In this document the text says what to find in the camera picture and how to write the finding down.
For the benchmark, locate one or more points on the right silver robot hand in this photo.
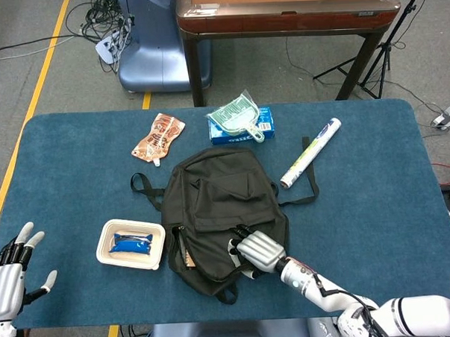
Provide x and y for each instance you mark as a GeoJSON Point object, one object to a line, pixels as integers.
{"type": "Point", "coordinates": [260, 251]}

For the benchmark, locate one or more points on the white rolled film tube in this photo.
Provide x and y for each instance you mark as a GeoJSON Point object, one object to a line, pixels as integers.
{"type": "Point", "coordinates": [310, 153]}

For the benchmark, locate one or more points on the blue table cloth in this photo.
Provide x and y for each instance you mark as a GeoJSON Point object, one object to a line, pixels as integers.
{"type": "Point", "coordinates": [362, 226]}

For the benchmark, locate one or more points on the brown spiral notebook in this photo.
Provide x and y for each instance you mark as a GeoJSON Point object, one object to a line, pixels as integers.
{"type": "Point", "coordinates": [189, 259]}

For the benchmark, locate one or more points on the grey-blue robot torso base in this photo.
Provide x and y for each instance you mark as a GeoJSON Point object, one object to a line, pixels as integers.
{"type": "Point", "coordinates": [217, 335]}

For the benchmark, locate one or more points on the cream plastic food tray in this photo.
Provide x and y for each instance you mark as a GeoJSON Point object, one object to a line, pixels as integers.
{"type": "Point", "coordinates": [157, 231]}

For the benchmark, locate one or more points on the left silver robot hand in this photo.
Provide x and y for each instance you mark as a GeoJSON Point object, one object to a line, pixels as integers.
{"type": "Point", "coordinates": [6, 286]}

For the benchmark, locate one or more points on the blue Oreo cookie box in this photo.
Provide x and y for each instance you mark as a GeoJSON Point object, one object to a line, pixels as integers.
{"type": "Point", "coordinates": [223, 138]}

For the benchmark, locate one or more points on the brown mahjong table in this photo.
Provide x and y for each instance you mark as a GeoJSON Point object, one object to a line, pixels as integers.
{"type": "Point", "coordinates": [278, 22]}

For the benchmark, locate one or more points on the black fabric backpack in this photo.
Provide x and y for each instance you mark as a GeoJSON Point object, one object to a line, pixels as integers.
{"type": "Point", "coordinates": [219, 198]}

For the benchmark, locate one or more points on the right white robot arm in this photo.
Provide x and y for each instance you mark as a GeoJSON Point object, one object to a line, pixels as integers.
{"type": "Point", "coordinates": [335, 298]}

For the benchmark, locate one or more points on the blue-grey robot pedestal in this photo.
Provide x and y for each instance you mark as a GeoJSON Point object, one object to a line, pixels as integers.
{"type": "Point", "coordinates": [156, 59]}

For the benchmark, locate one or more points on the white power strip with plugs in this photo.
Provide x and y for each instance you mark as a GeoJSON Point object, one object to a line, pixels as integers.
{"type": "Point", "coordinates": [106, 48]}

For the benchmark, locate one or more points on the white power strip with switch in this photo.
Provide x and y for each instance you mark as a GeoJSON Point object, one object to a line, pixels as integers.
{"type": "Point", "coordinates": [447, 117]}

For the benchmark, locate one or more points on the green dustpan in plastic bag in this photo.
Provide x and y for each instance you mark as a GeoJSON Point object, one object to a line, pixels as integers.
{"type": "Point", "coordinates": [234, 116]}

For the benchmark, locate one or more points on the black tripod stand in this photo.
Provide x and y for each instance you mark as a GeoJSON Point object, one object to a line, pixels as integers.
{"type": "Point", "coordinates": [385, 44]}

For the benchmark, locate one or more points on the orange spouted drink pouch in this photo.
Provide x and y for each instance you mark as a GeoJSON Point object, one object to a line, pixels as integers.
{"type": "Point", "coordinates": [158, 136]}

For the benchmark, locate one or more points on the blue snack packet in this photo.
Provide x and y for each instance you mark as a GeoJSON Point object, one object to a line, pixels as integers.
{"type": "Point", "coordinates": [131, 247]}

